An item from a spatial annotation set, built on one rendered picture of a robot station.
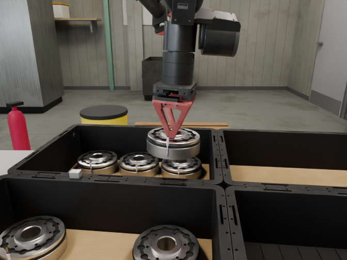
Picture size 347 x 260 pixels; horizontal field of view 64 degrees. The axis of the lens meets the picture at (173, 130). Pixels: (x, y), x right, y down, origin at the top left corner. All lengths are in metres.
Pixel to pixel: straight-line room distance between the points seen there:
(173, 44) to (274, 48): 6.07
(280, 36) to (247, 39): 0.69
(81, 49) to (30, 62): 2.03
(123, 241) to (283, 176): 0.43
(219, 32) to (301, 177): 0.44
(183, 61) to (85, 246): 0.36
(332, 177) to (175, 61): 0.51
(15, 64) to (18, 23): 0.58
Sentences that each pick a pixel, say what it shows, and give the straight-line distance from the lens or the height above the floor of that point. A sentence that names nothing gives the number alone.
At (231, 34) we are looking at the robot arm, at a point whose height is 1.17.
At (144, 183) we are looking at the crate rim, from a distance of 0.48.
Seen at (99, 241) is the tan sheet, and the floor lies 0.83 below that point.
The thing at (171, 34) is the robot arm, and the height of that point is 1.17.
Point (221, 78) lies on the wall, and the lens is 6.32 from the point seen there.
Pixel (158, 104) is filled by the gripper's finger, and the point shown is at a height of 1.05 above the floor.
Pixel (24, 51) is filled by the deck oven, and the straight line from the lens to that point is 4.69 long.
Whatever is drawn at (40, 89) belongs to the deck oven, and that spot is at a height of 0.38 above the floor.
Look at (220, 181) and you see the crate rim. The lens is 0.49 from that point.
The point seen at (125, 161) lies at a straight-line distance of 0.73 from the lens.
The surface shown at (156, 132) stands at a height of 0.99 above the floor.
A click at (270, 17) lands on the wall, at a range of 6.48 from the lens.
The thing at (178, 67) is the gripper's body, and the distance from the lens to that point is 0.49.
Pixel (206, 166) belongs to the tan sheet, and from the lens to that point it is 0.76.
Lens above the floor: 1.17
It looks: 19 degrees down
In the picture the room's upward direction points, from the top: straight up
